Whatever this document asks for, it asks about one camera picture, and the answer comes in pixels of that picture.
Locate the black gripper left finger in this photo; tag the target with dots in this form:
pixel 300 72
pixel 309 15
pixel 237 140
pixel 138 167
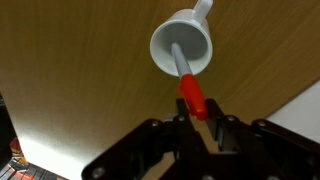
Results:
pixel 160 143

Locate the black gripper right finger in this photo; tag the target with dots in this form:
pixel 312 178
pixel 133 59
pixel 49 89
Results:
pixel 260 150

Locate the grey marker with red cap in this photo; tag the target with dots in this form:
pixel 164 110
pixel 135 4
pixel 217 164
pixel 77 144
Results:
pixel 193 96

